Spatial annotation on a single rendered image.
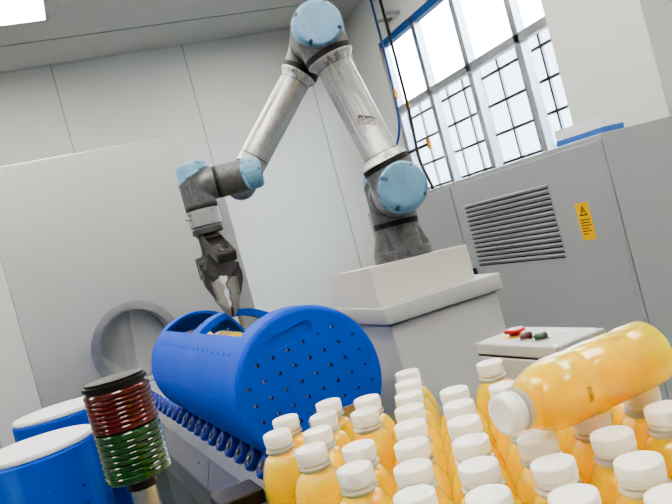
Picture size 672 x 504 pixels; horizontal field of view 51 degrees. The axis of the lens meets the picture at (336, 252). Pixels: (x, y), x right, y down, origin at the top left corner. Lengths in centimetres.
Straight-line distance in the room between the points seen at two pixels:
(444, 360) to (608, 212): 122
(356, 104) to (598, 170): 128
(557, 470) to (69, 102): 619
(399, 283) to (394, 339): 13
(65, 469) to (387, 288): 85
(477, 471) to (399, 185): 102
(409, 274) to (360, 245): 523
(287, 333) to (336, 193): 565
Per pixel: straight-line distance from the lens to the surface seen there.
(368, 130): 164
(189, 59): 682
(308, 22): 168
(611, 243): 276
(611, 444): 69
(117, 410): 71
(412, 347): 165
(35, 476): 179
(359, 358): 131
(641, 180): 279
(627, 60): 392
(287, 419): 105
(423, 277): 169
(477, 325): 173
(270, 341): 125
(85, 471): 183
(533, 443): 71
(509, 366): 117
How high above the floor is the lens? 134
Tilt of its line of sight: 1 degrees down
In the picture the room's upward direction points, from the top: 15 degrees counter-clockwise
